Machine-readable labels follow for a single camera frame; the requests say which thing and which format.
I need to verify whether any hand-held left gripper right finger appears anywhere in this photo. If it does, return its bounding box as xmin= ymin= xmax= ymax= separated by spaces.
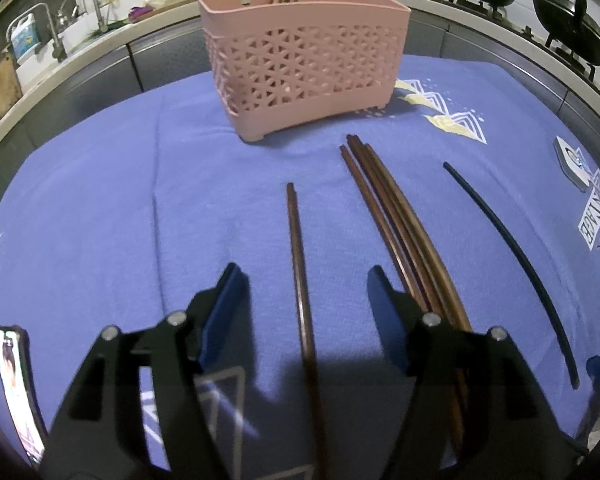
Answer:
xmin=367 ymin=266 xmax=588 ymax=480

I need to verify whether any white detergent jug blue label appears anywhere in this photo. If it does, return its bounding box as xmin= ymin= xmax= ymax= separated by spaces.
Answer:
xmin=11 ymin=15 xmax=43 ymax=57

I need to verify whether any blue printed tablecloth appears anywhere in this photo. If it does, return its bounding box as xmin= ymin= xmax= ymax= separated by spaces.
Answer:
xmin=0 ymin=55 xmax=600 ymax=480

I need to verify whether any white square device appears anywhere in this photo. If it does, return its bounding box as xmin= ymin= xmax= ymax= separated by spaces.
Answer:
xmin=553 ymin=136 xmax=598 ymax=192

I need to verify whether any tall chrome faucet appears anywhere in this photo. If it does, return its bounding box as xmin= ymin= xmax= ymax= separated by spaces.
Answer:
xmin=55 ymin=0 xmax=107 ymax=36

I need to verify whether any short chrome faucet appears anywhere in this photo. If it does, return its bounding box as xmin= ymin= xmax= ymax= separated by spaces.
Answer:
xmin=6 ymin=2 xmax=67 ymax=63

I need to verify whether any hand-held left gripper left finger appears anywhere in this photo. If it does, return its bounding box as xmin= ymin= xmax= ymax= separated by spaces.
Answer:
xmin=40 ymin=262 xmax=251 ymax=480

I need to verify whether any pink perforated plastic basket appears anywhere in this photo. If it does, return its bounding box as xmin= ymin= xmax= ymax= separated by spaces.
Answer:
xmin=197 ymin=0 xmax=412 ymax=143

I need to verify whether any wooden cutting board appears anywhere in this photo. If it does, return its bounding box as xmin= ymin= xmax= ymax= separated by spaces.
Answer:
xmin=0 ymin=57 xmax=23 ymax=116

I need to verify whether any black wok with lid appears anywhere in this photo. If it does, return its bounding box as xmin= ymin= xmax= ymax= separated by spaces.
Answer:
xmin=532 ymin=0 xmax=600 ymax=68

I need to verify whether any gas stove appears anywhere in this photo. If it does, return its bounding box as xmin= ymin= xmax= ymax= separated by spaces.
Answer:
xmin=420 ymin=0 xmax=600 ymax=111

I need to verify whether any kitchen counter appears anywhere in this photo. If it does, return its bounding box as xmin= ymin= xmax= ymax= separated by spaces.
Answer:
xmin=0 ymin=0 xmax=600 ymax=191

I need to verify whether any bundle of brown chopsticks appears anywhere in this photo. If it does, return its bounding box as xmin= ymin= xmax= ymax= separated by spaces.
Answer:
xmin=347 ymin=134 xmax=468 ymax=456

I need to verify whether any smartphone with lit screen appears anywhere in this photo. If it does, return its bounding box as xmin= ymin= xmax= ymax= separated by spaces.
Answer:
xmin=0 ymin=325 xmax=48 ymax=466

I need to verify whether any black chopstick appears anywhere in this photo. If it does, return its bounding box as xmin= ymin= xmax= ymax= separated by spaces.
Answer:
xmin=442 ymin=161 xmax=580 ymax=390

